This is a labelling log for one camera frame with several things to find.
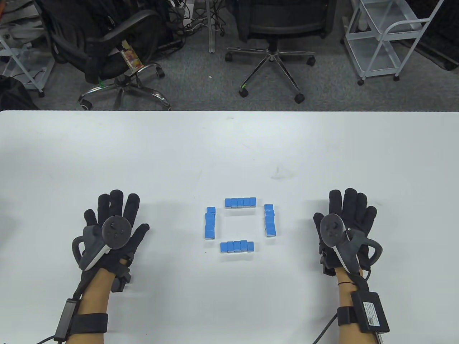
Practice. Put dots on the person's left hand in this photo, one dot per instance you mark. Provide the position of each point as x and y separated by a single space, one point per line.
132 240

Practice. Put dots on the person's right hand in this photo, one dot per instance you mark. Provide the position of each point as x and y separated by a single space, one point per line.
358 211

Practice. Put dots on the blue mahjong tile wall row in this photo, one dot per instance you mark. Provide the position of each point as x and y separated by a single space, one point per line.
270 222
210 224
240 202
236 246

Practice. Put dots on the person's left forearm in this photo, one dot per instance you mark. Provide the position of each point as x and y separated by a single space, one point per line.
95 294

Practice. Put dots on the plain black forearm box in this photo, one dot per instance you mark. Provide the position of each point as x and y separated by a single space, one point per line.
66 319

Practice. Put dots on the grey and white controller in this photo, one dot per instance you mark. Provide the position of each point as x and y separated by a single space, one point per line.
116 229
331 229

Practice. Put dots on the black box with white label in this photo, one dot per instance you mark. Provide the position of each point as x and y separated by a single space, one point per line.
369 311

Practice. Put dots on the white metal cart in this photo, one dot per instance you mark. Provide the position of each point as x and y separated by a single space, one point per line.
373 59

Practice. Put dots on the colourful snack packet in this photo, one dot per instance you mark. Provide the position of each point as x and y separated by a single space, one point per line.
131 57

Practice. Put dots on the black flat case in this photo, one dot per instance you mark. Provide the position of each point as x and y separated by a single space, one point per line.
443 46

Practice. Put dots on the black bag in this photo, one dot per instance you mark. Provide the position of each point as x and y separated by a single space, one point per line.
14 95

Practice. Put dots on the white metal rack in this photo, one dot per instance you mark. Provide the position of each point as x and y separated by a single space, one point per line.
34 77

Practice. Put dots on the black chair with chrome base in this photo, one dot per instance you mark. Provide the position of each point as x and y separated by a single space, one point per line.
107 46

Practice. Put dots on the black mesh office chair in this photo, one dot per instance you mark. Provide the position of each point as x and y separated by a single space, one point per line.
283 21

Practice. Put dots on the grey crumpled cloth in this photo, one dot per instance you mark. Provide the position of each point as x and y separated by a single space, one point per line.
16 27

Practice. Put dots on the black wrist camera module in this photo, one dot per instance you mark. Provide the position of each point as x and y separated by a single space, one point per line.
122 279
327 263

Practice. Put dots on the white desk leg post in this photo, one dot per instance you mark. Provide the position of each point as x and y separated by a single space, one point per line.
212 28

